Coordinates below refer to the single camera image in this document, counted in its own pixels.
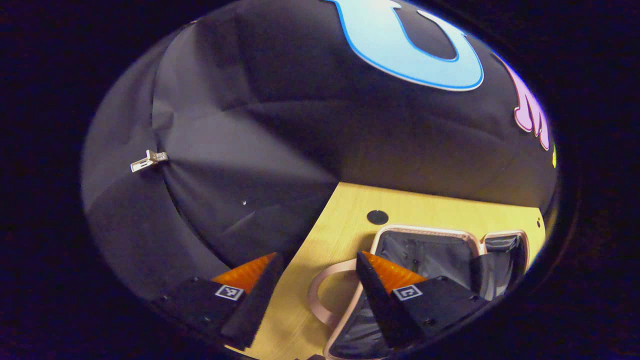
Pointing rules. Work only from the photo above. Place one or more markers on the pale metal cloth clip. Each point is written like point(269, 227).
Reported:
point(150, 160)

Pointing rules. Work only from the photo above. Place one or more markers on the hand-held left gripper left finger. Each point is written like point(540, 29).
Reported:
point(255, 310)

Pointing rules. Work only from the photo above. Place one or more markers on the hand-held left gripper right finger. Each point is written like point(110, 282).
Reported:
point(380, 310)

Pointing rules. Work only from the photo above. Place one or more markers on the black backdrop cloth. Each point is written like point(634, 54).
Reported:
point(275, 125)

